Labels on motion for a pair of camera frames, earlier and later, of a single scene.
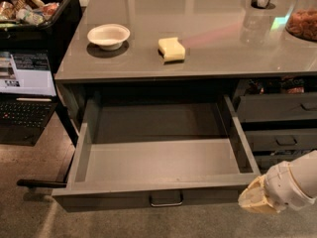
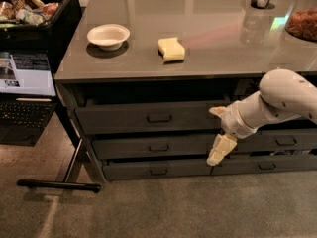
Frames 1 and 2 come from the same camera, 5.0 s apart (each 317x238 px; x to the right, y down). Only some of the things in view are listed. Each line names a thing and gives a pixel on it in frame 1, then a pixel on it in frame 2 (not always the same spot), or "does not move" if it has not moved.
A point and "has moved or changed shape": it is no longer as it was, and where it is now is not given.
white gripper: [283, 186] to [235, 122]
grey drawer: [148, 152] has moved or changed shape
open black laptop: [28, 95] does not move
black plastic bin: [41, 17] does not move
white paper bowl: [110, 37] does not move
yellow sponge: [171, 51] does not move
